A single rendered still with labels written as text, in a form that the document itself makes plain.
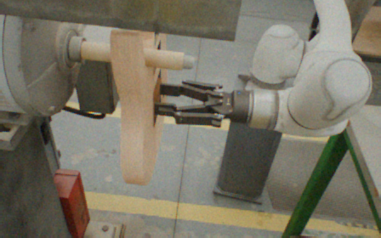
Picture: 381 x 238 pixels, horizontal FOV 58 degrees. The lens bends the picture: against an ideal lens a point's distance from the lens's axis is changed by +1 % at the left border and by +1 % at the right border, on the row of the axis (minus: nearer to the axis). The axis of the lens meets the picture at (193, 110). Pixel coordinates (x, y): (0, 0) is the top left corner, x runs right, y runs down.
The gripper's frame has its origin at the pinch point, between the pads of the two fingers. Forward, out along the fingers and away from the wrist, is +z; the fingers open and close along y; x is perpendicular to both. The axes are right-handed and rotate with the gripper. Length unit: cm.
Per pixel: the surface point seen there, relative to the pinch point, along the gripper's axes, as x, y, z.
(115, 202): -107, 47, 30
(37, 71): 16.1, -18.3, 16.1
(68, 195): -47, 5, 30
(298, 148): -105, 104, -76
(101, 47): 16.6, -9.1, 8.8
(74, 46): 16.7, -10.1, 13.3
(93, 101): -12.3, 11.9, 20.0
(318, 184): -50, 25, -56
